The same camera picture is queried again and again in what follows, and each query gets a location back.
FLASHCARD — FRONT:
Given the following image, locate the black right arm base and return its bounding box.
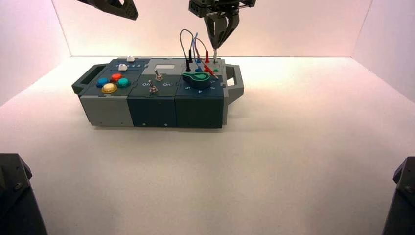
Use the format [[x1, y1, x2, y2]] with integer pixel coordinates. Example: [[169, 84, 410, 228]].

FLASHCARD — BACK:
[[382, 156, 415, 235]]

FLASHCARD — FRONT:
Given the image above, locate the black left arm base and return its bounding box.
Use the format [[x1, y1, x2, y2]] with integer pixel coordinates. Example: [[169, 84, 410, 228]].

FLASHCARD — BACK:
[[0, 153, 48, 235]]

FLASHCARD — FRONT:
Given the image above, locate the red wire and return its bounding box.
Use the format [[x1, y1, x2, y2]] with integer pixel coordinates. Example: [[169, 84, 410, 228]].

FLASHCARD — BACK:
[[196, 38, 219, 79]]

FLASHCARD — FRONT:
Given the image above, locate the blue grey control box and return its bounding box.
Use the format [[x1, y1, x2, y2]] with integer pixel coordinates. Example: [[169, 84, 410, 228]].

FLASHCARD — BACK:
[[71, 57, 245, 129]]

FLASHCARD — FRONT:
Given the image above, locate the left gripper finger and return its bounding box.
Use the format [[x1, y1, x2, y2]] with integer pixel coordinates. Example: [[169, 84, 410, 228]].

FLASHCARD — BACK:
[[76, 0, 139, 21]]

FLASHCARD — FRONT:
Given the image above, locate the green rotary knob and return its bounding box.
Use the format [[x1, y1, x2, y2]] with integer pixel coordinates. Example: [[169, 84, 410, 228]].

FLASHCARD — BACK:
[[182, 71, 211, 90]]

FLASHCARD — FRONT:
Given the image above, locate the black wire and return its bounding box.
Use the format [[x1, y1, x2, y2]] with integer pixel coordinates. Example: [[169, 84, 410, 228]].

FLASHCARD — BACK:
[[180, 29, 194, 72]]

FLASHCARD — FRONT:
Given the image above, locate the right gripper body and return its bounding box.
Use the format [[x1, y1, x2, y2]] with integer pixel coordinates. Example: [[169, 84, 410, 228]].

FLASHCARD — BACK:
[[189, 0, 257, 19]]

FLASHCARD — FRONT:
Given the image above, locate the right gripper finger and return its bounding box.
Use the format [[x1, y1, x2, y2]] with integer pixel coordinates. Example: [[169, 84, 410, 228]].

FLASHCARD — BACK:
[[219, 13, 240, 47], [204, 14, 224, 49]]

